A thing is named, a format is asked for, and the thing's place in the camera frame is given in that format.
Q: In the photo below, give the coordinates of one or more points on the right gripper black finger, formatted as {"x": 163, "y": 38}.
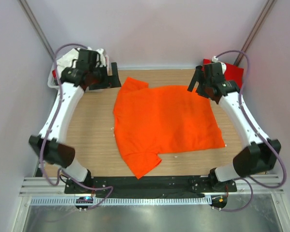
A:
{"x": 200, "y": 77}
{"x": 194, "y": 80}

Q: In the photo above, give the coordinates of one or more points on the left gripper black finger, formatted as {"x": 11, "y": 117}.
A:
{"x": 113, "y": 79}
{"x": 99, "y": 86}

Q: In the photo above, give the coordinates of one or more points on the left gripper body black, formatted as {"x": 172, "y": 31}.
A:
{"x": 99, "y": 73}

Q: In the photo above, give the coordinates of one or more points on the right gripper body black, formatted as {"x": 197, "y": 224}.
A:
{"x": 206, "y": 83}

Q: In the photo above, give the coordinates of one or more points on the orange t shirt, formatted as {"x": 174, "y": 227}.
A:
{"x": 161, "y": 120}

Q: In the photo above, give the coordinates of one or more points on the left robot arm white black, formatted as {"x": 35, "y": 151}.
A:
{"x": 49, "y": 145}

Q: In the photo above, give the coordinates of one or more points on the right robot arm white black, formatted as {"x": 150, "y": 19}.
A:
{"x": 259, "y": 151}

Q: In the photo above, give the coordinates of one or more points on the folded red t shirt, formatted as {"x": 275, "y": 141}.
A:
{"x": 234, "y": 75}

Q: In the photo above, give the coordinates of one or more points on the crumpled white t shirt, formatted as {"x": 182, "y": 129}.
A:
{"x": 69, "y": 59}

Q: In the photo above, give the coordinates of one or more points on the white plastic basket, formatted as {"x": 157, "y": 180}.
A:
{"x": 53, "y": 84}

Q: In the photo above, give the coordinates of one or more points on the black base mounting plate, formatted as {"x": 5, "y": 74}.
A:
{"x": 162, "y": 187}

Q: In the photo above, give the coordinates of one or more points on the slotted grey cable duct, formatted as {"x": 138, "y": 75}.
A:
{"x": 88, "y": 201}

